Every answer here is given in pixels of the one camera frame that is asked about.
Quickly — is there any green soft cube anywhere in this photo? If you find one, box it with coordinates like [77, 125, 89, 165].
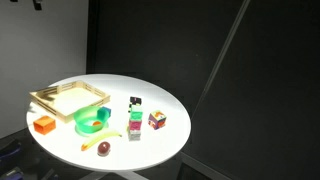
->
[130, 105, 143, 120]

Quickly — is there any dark red plum toy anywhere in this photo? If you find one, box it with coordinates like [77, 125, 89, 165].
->
[97, 141, 111, 156]

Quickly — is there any wooden tray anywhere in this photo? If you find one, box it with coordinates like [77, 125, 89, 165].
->
[30, 81, 110, 123]

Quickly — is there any orange block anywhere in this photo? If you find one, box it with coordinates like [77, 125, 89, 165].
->
[33, 116, 56, 135]

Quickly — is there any black checkered cube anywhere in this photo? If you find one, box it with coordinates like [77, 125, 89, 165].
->
[128, 97, 142, 112]

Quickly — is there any purple orange picture cube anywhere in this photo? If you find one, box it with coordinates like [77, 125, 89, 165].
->
[148, 110, 167, 130]

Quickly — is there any blue cube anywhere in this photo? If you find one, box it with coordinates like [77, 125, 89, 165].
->
[101, 106, 111, 117]

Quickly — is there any yellow toy banana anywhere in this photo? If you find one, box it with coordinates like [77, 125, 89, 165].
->
[81, 129, 121, 151]

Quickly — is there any grey white soft cube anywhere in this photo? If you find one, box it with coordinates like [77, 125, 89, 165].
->
[128, 130, 141, 141]

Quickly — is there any green plastic bowl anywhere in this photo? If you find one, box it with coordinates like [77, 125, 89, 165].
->
[73, 106, 109, 134]

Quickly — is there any magenta soft cube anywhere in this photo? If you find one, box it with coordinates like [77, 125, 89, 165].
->
[129, 120, 142, 130]

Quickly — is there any small orange ball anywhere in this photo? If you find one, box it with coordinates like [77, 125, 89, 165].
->
[92, 121, 102, 126]

